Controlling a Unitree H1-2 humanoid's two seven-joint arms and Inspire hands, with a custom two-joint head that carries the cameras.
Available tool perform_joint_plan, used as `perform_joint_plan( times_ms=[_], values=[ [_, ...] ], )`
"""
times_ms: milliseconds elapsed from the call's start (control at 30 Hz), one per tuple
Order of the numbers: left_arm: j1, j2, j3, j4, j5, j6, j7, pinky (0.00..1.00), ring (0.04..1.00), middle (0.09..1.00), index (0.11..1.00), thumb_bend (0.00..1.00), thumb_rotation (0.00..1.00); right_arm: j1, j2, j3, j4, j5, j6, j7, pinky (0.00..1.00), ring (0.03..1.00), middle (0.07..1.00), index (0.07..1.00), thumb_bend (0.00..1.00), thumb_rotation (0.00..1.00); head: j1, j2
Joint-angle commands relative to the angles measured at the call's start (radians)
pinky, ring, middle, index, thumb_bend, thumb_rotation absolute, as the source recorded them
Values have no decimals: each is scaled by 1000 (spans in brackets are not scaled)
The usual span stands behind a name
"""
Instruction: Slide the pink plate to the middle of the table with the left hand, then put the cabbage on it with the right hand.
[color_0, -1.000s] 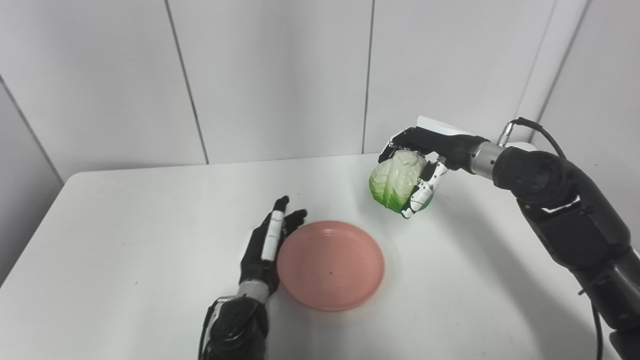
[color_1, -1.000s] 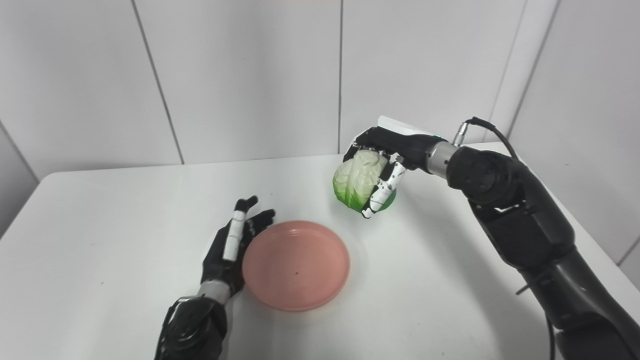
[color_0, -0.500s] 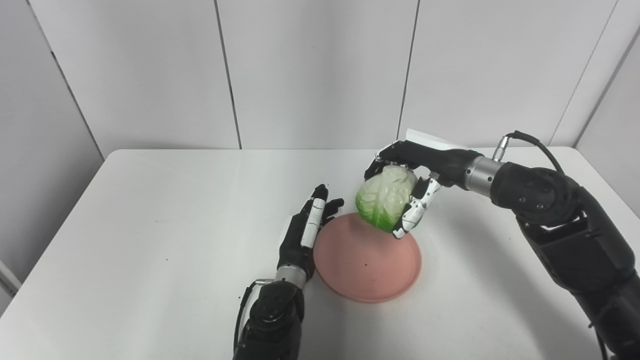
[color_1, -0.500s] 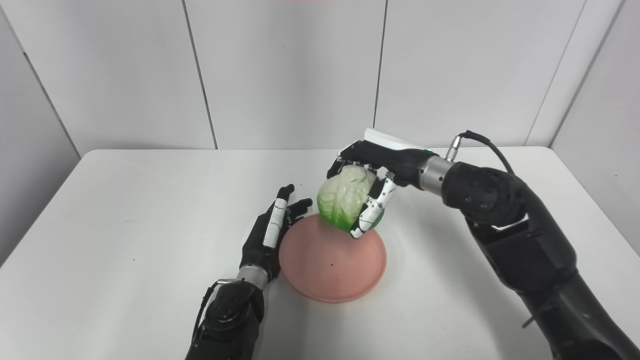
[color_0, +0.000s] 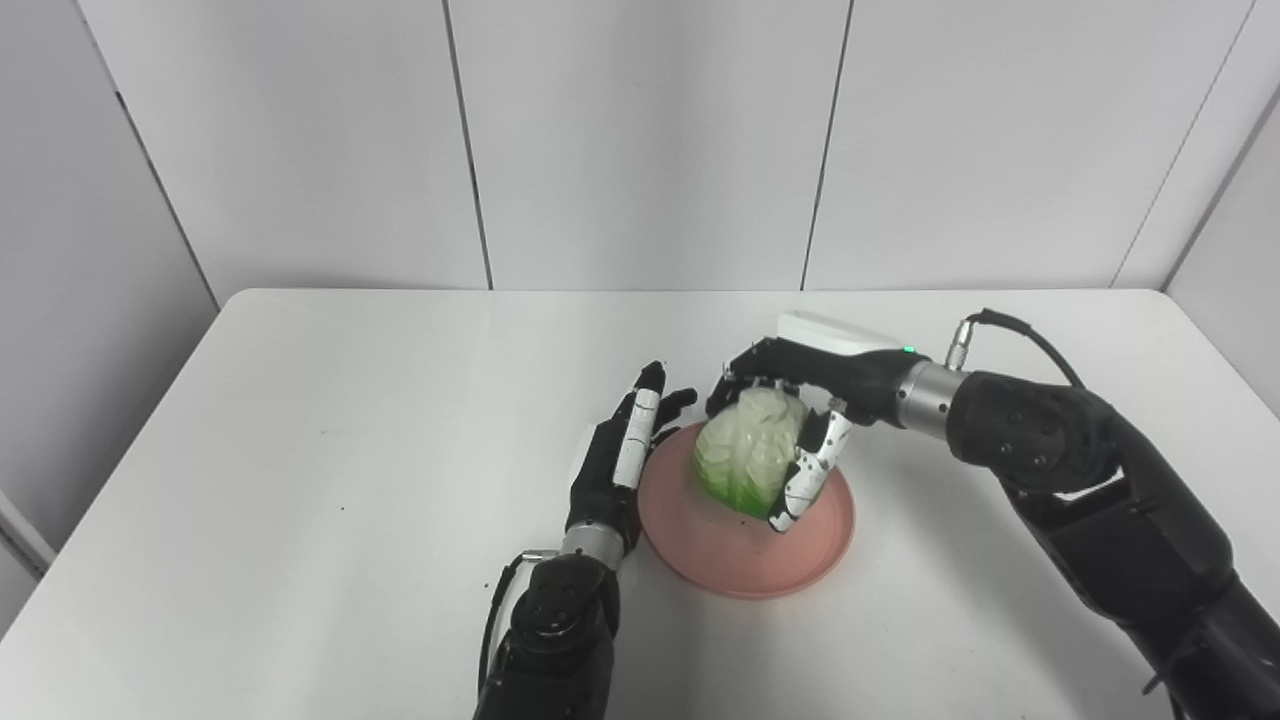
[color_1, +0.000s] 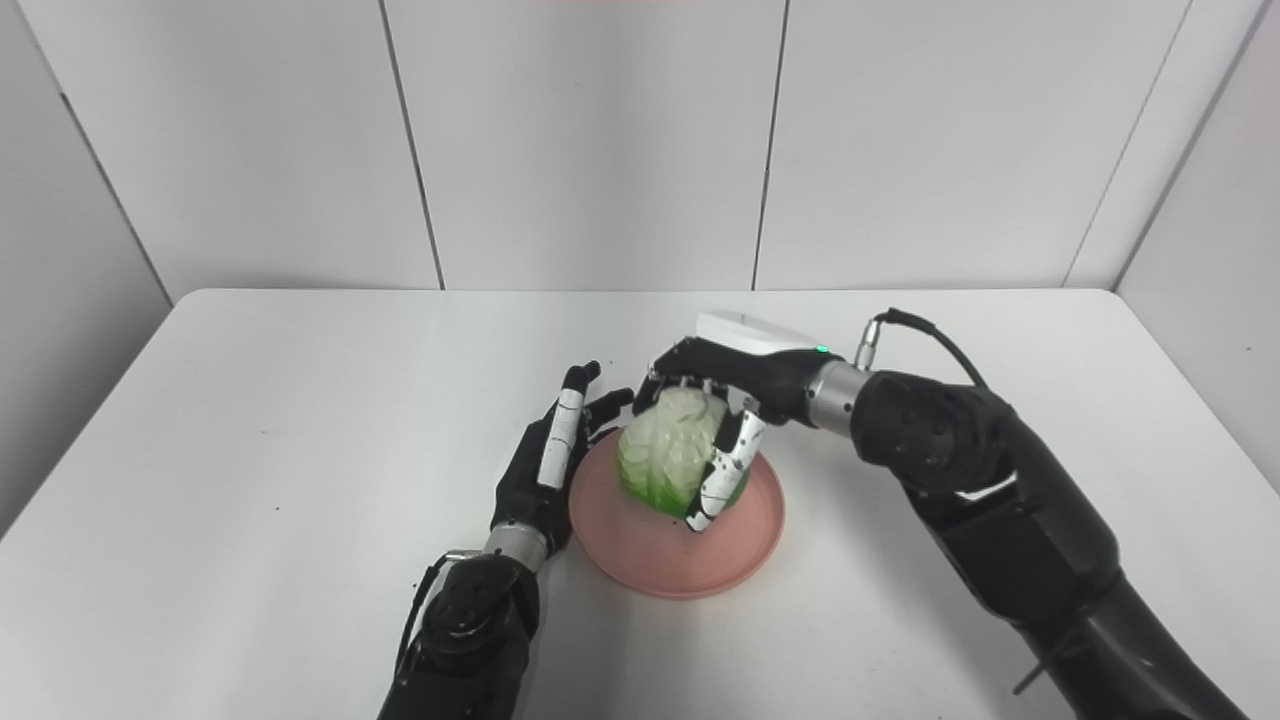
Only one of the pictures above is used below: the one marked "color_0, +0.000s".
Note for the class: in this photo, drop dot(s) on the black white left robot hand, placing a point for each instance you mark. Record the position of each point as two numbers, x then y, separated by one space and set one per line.
600 480

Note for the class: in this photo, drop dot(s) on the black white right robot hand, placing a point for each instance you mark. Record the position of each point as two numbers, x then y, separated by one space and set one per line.
850 375

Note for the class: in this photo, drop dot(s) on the green white toy cabbage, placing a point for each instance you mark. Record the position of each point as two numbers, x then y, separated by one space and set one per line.
745 450

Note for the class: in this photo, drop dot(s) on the pink round plate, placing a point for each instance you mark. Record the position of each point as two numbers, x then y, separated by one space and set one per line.
740 555

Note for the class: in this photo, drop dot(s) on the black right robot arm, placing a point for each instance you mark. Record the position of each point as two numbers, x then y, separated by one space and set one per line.
1100 500

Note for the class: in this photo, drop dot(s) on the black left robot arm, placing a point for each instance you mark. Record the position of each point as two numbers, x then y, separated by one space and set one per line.
560 630

